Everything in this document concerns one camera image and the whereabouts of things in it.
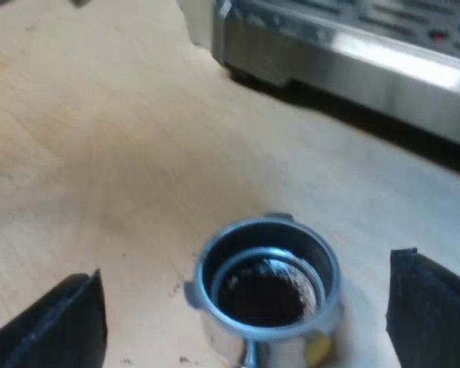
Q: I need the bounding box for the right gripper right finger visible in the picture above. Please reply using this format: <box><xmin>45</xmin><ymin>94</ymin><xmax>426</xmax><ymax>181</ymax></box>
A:
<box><xmin>384</xmin><ymin>248</ymin><xmax>460</xmax><ymax>368</ymax></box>

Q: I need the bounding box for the filter holder with red-ended handle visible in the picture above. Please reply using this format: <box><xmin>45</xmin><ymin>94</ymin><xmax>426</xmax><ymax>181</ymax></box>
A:
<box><xmin>183</xmin><ymin>211</ymin><xmax>345</xmax><ymax>368</ymax></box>

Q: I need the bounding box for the steel espresso machine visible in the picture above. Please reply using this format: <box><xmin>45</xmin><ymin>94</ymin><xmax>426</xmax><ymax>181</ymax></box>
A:
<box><xmin>212</xmin><ymin>0</ymin><xmax>460</xmax><ymax>151</ymax></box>

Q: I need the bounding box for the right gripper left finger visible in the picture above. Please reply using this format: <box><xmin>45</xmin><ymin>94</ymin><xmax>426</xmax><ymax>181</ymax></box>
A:
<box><xmin>0</xmin><ymin>268</ymin><xmax>109</xmax><ymax>368</ymax></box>

